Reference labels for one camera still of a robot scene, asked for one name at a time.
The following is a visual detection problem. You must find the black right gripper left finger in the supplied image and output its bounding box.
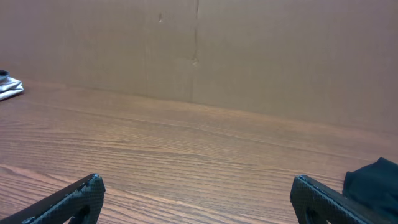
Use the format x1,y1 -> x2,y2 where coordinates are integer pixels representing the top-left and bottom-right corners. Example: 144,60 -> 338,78
1,174 -> 106,224

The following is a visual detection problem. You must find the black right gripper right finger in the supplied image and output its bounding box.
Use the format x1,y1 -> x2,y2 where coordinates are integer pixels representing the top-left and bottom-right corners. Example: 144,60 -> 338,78
290,175 -> 392,224

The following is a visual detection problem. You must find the black folded garment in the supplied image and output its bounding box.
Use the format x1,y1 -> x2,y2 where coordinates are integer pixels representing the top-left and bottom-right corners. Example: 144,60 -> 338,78
0,70 -> 9,81

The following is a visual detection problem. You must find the white folded garment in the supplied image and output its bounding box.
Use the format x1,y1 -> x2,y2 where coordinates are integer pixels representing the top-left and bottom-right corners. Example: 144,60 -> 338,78
0,77 -> 24,100

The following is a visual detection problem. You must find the black polo shirt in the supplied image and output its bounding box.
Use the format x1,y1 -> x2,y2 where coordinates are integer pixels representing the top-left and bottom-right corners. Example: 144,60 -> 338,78
343,157 -> 397,223

